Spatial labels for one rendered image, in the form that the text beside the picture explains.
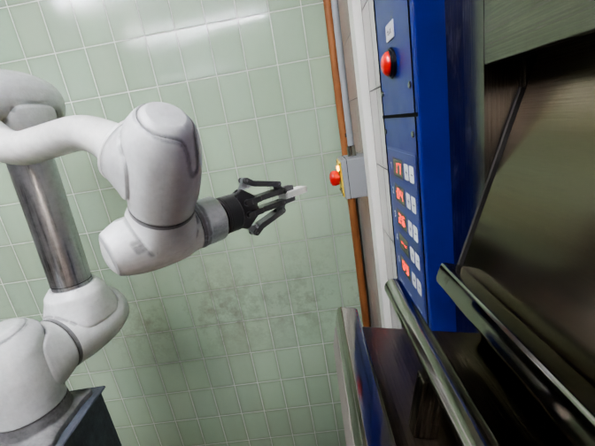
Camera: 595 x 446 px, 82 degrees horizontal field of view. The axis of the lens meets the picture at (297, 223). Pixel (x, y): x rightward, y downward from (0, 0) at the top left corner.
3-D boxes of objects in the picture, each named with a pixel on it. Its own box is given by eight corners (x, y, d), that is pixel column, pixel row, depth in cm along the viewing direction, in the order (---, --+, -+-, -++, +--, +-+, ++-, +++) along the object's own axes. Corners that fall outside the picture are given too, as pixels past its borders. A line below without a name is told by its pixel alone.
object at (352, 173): (366, 188, 95) (362, 151, 92) (373, 196, 85) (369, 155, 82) (339, 192, 95) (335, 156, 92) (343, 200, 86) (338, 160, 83)
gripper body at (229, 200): (204, 196, 69) (242, 185, 75) (213, 234, 72) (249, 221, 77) (223, 197, 64) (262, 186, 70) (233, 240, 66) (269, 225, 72)
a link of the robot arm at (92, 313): (43, 367, 96) (106, 322, 116) (88, 373, 91) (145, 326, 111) (-74, 70, 73) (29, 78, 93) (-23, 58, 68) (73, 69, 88)
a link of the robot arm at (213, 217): (188, 245, 69) (213, 235, 72) (210, 252, 62) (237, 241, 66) (176, 201, 66) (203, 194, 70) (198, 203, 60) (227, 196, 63)
